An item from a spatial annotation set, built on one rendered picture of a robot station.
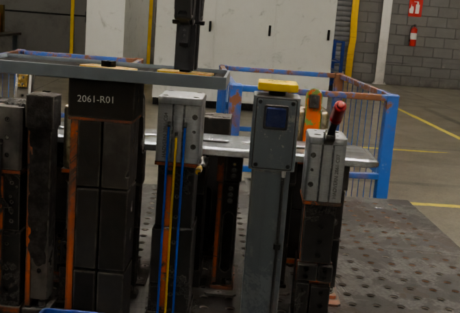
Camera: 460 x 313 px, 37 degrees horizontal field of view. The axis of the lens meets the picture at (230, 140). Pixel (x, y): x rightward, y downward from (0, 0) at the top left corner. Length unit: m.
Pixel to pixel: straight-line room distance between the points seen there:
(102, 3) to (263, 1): 2.13
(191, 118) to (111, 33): 8.09
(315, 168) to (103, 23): 8.16
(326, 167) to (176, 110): 0.28
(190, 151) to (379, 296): 0.55
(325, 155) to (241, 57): 8.08
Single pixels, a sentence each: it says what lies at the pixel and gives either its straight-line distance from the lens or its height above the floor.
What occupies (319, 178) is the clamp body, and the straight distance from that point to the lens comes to 1.20.
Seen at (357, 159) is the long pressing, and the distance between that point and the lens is 1.32.
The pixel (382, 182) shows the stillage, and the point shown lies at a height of 0.52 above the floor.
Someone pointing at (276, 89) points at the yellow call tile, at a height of 1.15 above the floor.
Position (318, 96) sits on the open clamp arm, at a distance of 1.51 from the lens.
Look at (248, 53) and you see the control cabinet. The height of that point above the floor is 0.78.
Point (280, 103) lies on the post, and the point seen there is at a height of 1.13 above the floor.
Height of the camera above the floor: 1.25
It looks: 10 degrees down
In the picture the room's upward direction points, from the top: 4 degrees clockwise
